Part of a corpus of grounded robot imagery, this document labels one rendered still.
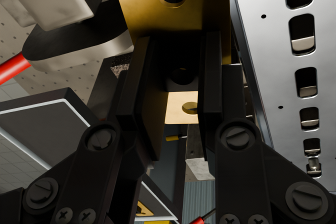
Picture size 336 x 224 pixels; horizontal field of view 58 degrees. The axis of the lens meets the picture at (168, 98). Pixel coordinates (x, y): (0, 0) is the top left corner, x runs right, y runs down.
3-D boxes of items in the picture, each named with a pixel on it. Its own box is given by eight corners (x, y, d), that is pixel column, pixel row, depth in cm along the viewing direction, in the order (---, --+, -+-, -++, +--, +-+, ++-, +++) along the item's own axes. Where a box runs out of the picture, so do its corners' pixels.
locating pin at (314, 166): (316, 156, 69) (320, 172, 67) (307, 157, 70) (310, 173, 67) (316, 151, 68) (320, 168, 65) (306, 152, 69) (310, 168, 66)
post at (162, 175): (193, 86, 98) (183, 227, 69) (171, 90, 100) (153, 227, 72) (186, 70, 93) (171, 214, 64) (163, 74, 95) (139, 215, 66)
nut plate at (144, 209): (154, 213, 59) (153, 220, 58) (137, 214, 61) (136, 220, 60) (134, 195, 54) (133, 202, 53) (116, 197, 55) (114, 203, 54)
